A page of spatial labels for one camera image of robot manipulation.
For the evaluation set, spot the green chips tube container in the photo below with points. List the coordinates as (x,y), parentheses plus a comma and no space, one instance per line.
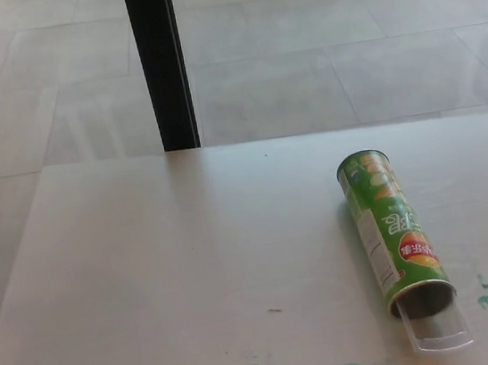
(381,218)

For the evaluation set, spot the clear plastic chips tray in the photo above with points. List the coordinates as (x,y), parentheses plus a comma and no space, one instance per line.
(439,333)

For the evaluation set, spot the black vertical post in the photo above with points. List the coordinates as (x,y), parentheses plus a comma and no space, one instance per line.
(160,63)

